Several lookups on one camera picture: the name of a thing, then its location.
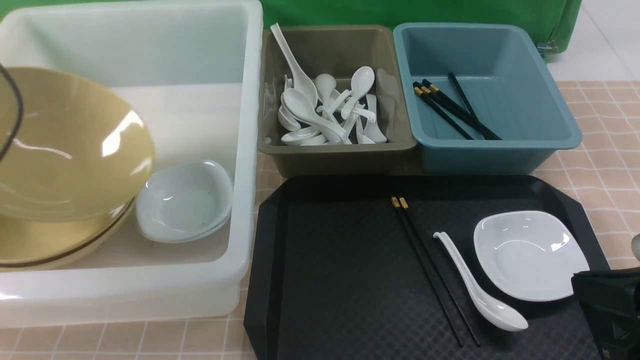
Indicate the white ceramic soup spoon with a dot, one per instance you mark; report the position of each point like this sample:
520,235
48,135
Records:
495,311

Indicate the yellow noodle bowl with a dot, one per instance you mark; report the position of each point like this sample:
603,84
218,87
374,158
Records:
71,149

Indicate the large white plastic tub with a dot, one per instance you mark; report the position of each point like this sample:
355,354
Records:
190,68

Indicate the white spoon upright bowl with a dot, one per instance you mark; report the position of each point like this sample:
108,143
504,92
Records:
360,84

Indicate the stacked white dish top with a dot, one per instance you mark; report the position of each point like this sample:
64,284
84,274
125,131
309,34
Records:
185,202

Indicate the stacked yellow bowl top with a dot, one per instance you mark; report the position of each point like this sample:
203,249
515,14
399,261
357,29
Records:
27,244

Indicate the olive plastic spoon bin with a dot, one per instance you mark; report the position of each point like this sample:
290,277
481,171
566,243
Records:
337,50

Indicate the white square sauce dish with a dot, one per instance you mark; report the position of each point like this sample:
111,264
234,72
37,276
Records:
529,255

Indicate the black chopstick in teal bin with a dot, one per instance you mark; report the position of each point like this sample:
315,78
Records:
425,95

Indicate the white spoon front left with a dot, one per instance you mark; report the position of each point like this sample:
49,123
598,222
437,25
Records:
301,106

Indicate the stacked white dish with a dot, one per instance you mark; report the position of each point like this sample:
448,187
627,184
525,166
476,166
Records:
212,234
185,202

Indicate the pink checked tablecloth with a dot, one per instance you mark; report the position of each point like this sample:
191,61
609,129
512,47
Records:
602,174

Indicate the stacked white dish bottom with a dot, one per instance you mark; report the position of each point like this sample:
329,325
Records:
212,234

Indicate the long white spoon in bin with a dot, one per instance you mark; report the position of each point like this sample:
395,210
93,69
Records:
301,81

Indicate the teal plastic chopstick bin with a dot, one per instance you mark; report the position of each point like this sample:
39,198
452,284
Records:
508,86

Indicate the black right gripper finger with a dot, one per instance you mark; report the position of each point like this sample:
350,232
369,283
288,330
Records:
610,302

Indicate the green cloth backdrop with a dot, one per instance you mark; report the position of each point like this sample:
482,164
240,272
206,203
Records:
547,22

